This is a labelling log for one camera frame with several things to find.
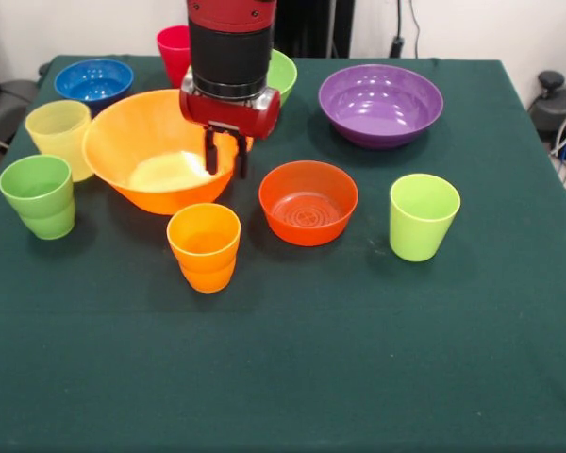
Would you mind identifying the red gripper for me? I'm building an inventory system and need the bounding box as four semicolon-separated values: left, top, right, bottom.
178;65;282;181

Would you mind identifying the large orange bowl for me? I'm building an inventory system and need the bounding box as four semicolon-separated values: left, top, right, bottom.
81;89;256;217

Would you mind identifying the green bowl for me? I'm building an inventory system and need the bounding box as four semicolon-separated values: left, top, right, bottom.
266;48;298;109

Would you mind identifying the orange stepped cup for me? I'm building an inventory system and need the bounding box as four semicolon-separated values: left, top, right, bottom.
166;202;242;294

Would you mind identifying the red-orange bowl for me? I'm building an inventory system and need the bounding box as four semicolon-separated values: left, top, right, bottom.
258;159;359;247

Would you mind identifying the red cup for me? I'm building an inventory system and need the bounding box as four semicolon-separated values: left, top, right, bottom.
156;25;192;90

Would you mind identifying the blue bowl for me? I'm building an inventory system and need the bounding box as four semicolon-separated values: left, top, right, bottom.
54;58;135;117

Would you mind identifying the purple bowl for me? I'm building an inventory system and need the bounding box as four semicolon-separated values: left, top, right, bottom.
318;63;444;151

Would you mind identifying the yellow cup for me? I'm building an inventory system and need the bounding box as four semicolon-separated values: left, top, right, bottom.
24;100;95;183

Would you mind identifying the green stepped cup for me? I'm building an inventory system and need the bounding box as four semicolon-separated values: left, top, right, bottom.
0;154;76;241

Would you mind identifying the dark green tablecloth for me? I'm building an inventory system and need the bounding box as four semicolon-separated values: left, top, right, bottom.
0;54;566;453

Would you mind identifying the lime green smooth cup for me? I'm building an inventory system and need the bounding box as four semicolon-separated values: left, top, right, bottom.
389;173;461;262

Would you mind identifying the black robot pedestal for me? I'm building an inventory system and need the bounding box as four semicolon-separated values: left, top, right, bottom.
273;0;356;59

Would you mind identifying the black hanging cable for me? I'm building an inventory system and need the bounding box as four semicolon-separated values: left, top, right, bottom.
389;0;424;59

